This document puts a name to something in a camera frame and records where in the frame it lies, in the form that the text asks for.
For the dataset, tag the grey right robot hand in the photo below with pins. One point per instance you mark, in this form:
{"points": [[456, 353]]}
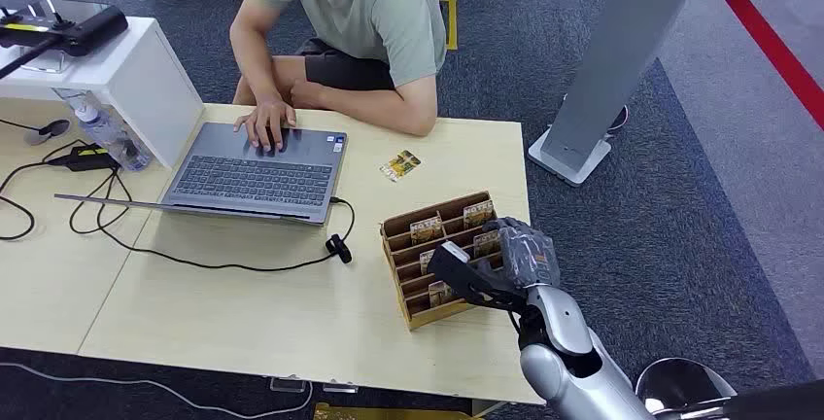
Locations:
{"points": [[531, 256]]}

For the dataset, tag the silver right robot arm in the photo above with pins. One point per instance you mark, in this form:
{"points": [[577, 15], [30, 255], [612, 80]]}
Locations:
{"points": [[579, 372]]}

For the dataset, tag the person's left forearm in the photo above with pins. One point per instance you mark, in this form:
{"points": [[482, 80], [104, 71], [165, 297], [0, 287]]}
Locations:
{"points": [[373, 108]]}

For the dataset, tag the person's right forearm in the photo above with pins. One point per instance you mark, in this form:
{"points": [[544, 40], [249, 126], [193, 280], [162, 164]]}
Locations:
{"points": [[254, 66]]}

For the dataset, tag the yellow hotel card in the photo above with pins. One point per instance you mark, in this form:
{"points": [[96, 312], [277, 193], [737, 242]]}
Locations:
{"points": [[441, 293], [478, 213], [426, 230], [486, 244], [426, 262]]}

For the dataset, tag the cardboard card holder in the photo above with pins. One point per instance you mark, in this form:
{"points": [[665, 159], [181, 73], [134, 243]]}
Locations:
{"points": [[412, 317]]}

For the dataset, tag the yellow green card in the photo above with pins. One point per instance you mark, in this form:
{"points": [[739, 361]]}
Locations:
{"points": [[400, 166]]}

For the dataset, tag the person's left hand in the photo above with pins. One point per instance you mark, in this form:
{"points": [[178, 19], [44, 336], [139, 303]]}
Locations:
{"points": [[304, 94]]}

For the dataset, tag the person's hand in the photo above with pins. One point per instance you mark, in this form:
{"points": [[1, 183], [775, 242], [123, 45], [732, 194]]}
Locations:
{"points": [[304, 94], [267, 121]]}

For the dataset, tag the person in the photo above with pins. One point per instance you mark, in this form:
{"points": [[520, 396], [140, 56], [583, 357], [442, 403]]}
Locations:
{"points": [[380, 11]]}

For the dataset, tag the person's right hand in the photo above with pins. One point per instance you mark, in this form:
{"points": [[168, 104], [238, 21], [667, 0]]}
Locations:
{"points": [[267, 121]]}

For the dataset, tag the black shoe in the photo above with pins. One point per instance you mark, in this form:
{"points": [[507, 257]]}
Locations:
{"points": [[619, 119]]}

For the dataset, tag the chrome round dome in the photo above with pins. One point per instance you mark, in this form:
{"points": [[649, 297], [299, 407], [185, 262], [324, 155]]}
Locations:
{"points": [[682, 385]]}

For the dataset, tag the grey kiosk stand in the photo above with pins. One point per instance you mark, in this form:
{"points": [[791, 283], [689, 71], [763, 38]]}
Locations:
{"points": [[618, 50]]}

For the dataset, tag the yellow floor tape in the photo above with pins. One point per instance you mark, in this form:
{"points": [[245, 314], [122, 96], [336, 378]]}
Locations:
{"points": [[452, 24]]}

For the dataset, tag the grey laptop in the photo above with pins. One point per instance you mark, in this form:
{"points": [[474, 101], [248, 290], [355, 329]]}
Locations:
{"points": [[257, 179]]}

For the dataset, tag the red barrier belt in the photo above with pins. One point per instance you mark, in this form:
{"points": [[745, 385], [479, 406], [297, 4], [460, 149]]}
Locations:
{"points": [[766, 40]]}

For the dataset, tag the white desk riser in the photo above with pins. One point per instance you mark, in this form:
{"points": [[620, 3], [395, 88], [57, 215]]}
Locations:
{"points": [[138, 72]]}

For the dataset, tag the clear plastic water bottle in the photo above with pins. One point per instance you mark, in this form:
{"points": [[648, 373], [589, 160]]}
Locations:
{"points": [[113, 137]]}

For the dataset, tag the black power adapter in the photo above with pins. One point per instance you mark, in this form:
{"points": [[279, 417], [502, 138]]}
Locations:
{"points": [[87, 159]]}

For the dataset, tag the grey round puck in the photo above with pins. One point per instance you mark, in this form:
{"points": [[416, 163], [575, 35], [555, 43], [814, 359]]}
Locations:
{"points": [[50, 130]]}

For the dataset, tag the black scanner device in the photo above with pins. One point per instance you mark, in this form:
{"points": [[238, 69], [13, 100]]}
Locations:
{"points": [[84, 30]]}

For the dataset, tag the clear table bracket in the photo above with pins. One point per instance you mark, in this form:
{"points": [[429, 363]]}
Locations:
{"points": [[339, 389], [288, 385]]}

